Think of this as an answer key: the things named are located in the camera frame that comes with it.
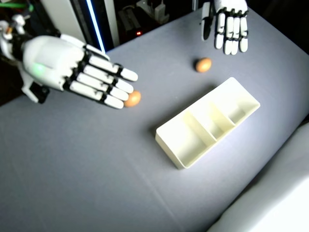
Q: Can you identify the brown egg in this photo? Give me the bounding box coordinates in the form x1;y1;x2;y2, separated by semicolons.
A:
124;90;142;108
195;57;212;73

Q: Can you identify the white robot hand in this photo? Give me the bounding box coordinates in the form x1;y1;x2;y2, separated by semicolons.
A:
20;33;139;110
199;0;249;55

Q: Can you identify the black device with red light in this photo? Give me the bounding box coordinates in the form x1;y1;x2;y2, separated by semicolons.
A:
119;23;157;45

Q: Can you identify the white three-well tray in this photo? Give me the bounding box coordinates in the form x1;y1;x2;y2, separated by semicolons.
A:
155;77;261;170

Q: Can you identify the white power adapter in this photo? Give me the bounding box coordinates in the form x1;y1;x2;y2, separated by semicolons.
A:
154;0;170;18

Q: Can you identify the grey table cloth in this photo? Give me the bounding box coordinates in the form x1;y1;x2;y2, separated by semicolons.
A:
0;6;309;232

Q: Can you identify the white cabinet with blue light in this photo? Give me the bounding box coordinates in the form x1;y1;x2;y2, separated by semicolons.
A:
40;0;121;53

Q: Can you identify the white backdrop sheet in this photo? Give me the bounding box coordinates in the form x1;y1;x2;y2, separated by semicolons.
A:
207;120;309;232

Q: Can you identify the green cable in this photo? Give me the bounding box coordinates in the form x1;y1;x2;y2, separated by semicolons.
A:
0;1;34;12

